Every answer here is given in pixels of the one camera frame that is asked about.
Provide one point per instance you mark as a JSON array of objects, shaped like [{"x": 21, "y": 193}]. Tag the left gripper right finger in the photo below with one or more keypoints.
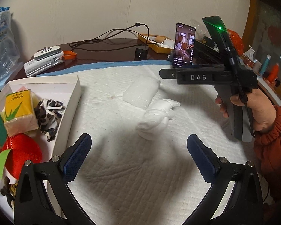
[{"x": 244, "y": 205}]

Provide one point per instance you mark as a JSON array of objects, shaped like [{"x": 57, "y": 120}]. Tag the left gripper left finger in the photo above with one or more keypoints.
[{"x": 32, "y": 203}]

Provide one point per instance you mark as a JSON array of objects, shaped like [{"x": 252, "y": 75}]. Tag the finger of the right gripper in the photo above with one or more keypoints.
[{"x": 168, "y": 73}]

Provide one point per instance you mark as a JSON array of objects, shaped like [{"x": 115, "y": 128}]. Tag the red plush apple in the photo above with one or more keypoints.
[{"x": 15, "y": 151}]

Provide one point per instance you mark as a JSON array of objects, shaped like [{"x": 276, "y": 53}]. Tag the yellow tissue pack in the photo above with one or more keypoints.
[{"x": 19, "y": 116}]

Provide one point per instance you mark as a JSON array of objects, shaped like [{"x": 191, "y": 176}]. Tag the camo patterned cloth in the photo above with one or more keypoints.
[{"x": 49, "y": 114}]

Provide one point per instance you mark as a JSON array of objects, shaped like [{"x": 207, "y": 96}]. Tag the pink tissue pack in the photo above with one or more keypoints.
[{"x": 22, "y": 89}]

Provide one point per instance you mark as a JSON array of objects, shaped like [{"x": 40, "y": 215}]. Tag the orange sleeve forearm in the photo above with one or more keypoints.
[{"x": 267, "y": 148}]

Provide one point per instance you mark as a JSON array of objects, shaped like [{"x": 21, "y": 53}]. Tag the person's right hand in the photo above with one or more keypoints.
[{"x": 264, "y": 113}]

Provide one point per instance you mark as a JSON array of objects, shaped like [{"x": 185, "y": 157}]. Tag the yellow cardboard box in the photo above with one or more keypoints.
[{"x": 159, "y": 48}]

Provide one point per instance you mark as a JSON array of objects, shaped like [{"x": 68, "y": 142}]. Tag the blue underpad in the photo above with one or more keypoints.
[{"x": 103, "y": 65}]

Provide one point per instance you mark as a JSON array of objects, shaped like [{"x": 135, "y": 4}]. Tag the small clear foam pad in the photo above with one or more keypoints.
[{"x": 141, "y": 92}]

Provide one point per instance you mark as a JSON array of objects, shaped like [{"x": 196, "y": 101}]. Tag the black power adapter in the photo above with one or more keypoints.
[{"x": 141, "y": 52}]

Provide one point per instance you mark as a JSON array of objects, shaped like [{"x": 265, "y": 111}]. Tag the orange plastic bag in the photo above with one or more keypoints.
[{"x": 237, "y": 42}]

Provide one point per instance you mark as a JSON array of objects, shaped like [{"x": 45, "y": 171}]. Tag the smartphone on stand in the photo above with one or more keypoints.
[{"x": 183, "y": 46}]

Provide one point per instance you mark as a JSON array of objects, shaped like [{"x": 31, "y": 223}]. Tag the white rolled cloth glove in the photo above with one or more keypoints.
[{"x": 156, "y": 118}]

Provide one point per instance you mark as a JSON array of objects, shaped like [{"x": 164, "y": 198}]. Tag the white quilted pad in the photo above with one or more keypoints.
[{"x": 137, "y": 173}]

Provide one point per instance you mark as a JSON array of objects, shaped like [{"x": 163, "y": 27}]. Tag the white shallow tray box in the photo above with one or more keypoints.
[{"x": 65, "y": 89}]

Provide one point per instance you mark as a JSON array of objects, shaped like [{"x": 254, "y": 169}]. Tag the white water dispenser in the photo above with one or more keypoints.
[{"x": 10, "y": 76}]

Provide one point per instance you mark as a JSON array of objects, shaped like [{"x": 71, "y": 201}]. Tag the white device stack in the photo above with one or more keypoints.
[{"x": 44, "y": 59}]

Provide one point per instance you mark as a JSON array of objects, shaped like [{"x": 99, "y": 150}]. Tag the blue water jug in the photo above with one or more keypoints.
[{"x": 9, "y": 53}]

